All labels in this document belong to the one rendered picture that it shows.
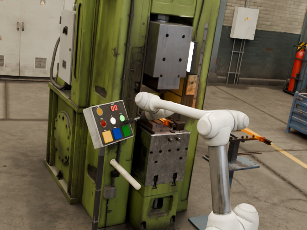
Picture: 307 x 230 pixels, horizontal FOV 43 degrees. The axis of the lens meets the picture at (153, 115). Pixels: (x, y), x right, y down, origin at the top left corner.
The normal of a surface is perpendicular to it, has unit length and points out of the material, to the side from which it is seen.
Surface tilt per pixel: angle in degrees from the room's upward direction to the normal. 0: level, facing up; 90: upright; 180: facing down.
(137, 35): 90
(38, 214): 0
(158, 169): 90
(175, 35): 90
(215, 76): 90
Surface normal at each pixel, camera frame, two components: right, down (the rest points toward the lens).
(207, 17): 0.49, 0.31
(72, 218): 0.12, -0.95
